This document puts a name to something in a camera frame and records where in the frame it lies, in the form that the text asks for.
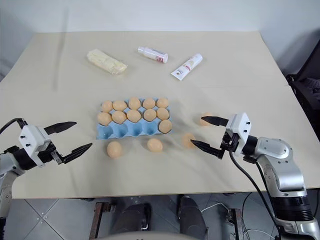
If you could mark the dark rounded shape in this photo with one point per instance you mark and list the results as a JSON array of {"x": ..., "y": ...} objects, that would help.
[
  {"x": 191, "y": 215},
  {"x": 136, "y": 217}
]

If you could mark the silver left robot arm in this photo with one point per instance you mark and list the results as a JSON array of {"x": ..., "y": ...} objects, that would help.
[{"x": 7, "y": 163}]

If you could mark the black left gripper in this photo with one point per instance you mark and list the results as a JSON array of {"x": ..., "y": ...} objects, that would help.
[{"x": 47, "y": 155}]

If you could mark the black chair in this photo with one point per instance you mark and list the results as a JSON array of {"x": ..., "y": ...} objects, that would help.
[{"x": 307, "y": 82}]

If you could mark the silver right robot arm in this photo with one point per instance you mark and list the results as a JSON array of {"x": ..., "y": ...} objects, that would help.
[{"x": 282, "y": 160}]

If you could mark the rusty metal table leg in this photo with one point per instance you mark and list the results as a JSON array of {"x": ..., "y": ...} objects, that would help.
[
  {"x": 98, "y": 220},
  {"x": 235, "y": 225}
]

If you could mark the blue egg tray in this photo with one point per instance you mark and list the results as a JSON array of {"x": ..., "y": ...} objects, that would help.
[{"x": 120, "y": 131}]

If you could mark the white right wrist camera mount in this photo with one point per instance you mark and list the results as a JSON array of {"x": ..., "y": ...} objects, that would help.
[{"x": 240, "y": 125}]

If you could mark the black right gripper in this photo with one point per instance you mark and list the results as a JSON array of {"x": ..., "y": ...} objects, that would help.
[{"x": 230, "y": 142}]

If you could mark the pale yellow wrapped food pack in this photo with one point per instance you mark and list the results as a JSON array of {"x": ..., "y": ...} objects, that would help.
[{"x": 106, "y": 61}]

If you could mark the brown egg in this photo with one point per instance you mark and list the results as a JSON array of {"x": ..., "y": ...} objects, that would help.
[
  {"x": 163, "y": 113},
  {"x": 134, "y": 116},
  {"x": 205, "y": 122},
  {"x": 107, "y": 106},
  {"x": 103, "y": 118},
  {"x": 187, "y": 141},
  {"x": 149, "y": 102},
  {"x": 154, "y": 145},
  {"x": 150, "y": 114},
  {"x": 165, "y": 126},
  {"x": 118, "y": 117},
  {"x": 134, "y": 103},
  {"x": 162, "y": 103},
  {"x": 120, "y": 105},
  {"x": 114, "y": 149}
]

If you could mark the white squeeze tube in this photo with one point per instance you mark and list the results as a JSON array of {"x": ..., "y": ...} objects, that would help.
[{"x": 187, "y": 66}]

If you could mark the white bottle with red label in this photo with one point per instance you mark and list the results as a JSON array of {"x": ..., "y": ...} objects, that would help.
[{"x": 152, "y": 53}]

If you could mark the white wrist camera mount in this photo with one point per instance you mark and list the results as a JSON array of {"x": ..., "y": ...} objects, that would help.
[
  {"x": 32, "y": 136},
  {"x": 240, "y": 125}
]

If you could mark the beige tablecloth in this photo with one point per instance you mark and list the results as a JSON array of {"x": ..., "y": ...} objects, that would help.
[{"x": 75, "y": 95}]

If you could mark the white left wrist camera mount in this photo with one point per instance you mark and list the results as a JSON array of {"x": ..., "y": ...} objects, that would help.
[{"x": 32, "y": 136}]

